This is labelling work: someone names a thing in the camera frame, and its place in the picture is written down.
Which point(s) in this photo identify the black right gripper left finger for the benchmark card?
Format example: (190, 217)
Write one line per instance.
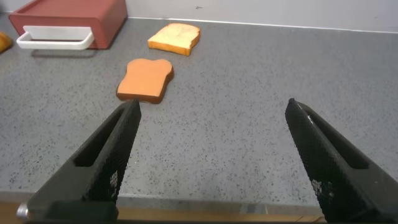
(93, 174)

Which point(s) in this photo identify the pale white bread slice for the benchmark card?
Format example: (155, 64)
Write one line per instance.
(174, 35)

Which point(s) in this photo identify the red drawer cabinet box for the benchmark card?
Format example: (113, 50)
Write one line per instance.
(77, 11)

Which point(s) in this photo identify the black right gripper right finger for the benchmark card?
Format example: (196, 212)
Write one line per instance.
(342, 186)

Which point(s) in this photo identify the brown toast slice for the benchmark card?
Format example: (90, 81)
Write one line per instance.
(144, 79)

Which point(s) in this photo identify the white drawer tray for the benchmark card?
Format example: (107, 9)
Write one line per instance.
(56, 32)

